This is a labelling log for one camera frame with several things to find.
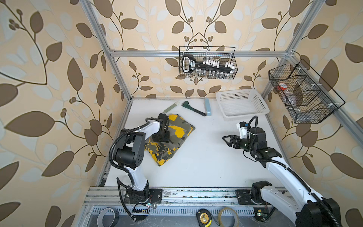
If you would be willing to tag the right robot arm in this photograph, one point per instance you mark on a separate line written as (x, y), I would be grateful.
(307, 207)

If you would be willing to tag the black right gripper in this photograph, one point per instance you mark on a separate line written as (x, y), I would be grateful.
(232, 137)

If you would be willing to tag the black wire basket right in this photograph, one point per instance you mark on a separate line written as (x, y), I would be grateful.
(309, 98)

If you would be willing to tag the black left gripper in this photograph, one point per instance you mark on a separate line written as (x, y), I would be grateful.
(167, 139)

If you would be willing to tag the light blue sanding block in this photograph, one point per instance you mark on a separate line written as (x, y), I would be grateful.
(207, 107)

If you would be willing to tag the black wire basket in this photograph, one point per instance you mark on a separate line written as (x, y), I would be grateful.
(210, 62)
(309, 98)

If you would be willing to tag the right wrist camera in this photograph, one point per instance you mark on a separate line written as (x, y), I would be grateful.
(243, 128)

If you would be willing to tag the pale green utility knife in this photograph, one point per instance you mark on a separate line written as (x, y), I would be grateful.
(170, 107)

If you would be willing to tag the aluminium frame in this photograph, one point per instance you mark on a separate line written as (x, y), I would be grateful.
(142, 40)

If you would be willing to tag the white plastic basket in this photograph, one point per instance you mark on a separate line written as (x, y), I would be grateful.
(235, 104)

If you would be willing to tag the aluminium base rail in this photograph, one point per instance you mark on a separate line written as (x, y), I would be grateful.
(178, 196)

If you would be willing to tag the grey tape roll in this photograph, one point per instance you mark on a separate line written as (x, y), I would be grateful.
(108, 217)

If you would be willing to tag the yellow tape measure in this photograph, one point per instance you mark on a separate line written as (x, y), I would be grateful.
(204, 218)

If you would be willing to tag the camouflage trousers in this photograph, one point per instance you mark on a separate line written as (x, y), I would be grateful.
(179, 130)

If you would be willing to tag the black wire basket centre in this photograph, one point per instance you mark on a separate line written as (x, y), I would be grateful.
(210, 62)

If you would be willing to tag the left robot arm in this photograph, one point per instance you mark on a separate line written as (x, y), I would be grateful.
(127, 153)

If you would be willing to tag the black socket set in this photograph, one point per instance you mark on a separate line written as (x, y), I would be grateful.
(189, 64)

